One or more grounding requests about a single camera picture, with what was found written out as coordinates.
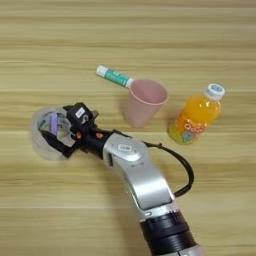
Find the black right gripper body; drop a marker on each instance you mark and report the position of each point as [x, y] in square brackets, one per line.
[91, 141]

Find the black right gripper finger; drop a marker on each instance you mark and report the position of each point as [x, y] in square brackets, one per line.
[56, 144]
[67, 110]

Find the clear tape roll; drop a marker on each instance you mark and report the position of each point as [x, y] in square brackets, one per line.
[40, 146]

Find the purple eraser block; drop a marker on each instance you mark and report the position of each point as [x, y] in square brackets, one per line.
[53, 122]

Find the orange juice bottle white cap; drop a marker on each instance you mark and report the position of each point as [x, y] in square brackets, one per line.
[196, 116]

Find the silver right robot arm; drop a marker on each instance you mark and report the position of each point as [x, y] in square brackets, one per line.
[146, 180]

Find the small black box white label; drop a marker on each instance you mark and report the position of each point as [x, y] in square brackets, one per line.
[81, 115]

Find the green white glue stick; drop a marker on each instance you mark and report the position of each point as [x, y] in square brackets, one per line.
[115, 76]

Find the pink plastic cup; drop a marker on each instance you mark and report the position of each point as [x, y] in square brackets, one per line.
[146, 103]

